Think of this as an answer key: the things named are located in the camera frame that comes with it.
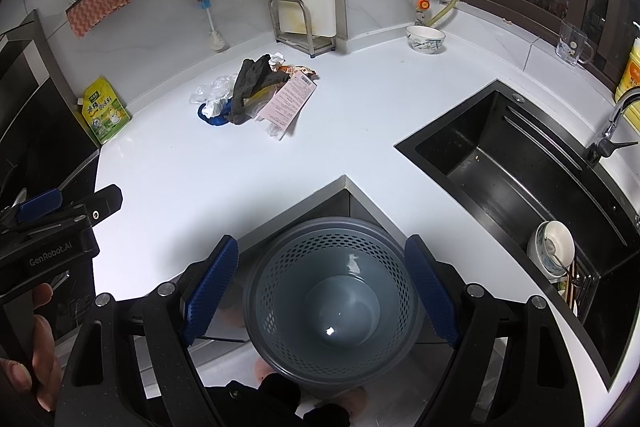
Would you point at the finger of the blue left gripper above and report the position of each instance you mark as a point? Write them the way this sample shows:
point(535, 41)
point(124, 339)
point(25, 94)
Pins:
point(39, 206)

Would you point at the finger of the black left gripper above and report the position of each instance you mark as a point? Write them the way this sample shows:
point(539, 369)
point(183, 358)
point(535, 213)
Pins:
point(103, 203)

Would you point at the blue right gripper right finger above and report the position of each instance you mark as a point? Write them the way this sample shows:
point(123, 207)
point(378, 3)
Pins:
point(437, 303)

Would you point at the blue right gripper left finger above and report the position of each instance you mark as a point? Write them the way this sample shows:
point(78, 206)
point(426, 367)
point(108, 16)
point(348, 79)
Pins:
point(203, 286)

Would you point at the clear plastic bag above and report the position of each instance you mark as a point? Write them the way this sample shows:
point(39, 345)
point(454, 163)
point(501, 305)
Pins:
point(215, 91)

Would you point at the black cloth rag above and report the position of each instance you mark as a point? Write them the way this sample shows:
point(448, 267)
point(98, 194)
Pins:
point(253, 77)

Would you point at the orange snack wrapper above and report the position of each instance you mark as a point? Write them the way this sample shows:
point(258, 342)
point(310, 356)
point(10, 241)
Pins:
point(290, 70)

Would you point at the grey perforated trash bin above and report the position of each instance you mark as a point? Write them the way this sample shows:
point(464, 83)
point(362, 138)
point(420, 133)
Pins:
point(330, 304)

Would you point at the black kitchen sink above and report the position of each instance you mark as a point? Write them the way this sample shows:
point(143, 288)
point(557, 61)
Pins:
point(513, 167)

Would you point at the green yellow detergent pouch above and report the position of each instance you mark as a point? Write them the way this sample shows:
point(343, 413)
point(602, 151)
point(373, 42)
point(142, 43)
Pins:
point(102, 110)

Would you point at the white dishes in sink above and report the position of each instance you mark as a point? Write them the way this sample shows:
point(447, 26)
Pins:
point(552, 249)

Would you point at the white bottle brush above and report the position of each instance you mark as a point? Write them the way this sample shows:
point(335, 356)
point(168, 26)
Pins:
point(216, 40)

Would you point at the orange patterned dishcloth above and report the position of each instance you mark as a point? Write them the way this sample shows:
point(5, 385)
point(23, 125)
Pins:
point(83, 15)

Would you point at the crumpled white paper tissue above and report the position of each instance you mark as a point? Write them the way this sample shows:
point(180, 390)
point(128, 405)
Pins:
point(276, 60)

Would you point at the patterned ceramic bowl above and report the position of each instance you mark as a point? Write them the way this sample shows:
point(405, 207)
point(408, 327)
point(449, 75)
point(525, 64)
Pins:
point(425, 39)

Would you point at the steel cutting board rack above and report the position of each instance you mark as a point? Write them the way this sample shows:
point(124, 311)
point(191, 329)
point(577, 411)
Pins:
point(308, 28)

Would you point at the clear glass mug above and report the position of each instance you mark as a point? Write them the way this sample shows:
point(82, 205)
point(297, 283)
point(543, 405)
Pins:
point(573, 46)

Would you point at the yellow oil bottle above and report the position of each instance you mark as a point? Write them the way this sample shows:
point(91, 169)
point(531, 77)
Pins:
point(629, 80)

